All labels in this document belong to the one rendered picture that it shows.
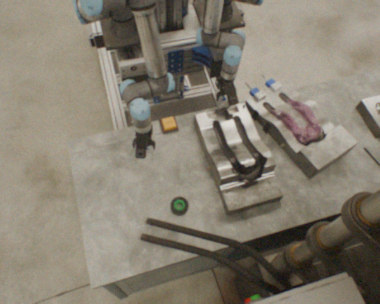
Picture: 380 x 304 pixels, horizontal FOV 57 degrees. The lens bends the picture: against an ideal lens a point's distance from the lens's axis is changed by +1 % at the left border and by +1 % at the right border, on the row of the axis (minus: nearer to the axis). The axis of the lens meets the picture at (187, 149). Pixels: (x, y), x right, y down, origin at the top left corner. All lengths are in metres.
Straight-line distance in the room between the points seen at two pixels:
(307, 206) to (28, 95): 2.27
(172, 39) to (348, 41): 2.10
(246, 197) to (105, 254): 0.65
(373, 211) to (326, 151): 0.89
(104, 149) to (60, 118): 1.19
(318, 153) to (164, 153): 0.71
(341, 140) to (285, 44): 1.78
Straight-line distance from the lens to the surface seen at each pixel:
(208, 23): 1.58
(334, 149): 1.74
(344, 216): 0.92
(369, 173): 1.90
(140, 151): 1.49
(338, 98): 2.07
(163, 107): 2.55
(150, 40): 1.36
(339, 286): 0.92
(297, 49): 3.40
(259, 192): 1.59
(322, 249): 1.12
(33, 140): 2.83
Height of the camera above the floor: 2.30
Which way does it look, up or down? 62 degrees down
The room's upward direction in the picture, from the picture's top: 5 degrees clockwise
